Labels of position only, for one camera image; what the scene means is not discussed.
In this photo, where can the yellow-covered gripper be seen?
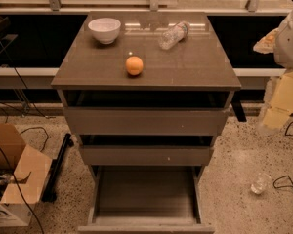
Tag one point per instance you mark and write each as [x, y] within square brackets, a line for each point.
[290, 47]

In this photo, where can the grey top drawer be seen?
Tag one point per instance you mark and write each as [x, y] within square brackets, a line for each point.
[90, 121]

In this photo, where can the clear plastic cup on floor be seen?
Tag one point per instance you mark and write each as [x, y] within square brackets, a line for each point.
[260, 183]

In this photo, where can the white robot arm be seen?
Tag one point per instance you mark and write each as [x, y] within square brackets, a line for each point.
[279, 42]

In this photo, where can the clear plastic water bottle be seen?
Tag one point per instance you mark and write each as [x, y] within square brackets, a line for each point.
[174, 35]

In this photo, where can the cardboard box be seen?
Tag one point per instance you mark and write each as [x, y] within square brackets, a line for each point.
[29, 168]

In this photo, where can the black tripod bar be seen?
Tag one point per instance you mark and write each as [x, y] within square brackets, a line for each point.
[49, 194]

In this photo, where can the grey drawer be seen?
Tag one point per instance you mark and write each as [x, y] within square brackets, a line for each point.
[146, 200]
[90, 121]
[146, 156]

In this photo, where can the grey drawer cabinet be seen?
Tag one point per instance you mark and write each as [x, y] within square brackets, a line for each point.
[194, 75]

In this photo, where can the orange fruit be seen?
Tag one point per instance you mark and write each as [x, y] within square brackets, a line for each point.
[134, 65]

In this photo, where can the grey middle drawer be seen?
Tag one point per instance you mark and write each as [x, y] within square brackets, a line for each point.
[146, 156]

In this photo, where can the grey bottom drawer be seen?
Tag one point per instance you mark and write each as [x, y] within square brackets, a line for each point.
[146, 200]

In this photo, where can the white ceramic bowl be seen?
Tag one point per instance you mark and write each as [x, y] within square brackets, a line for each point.
[105, 30]

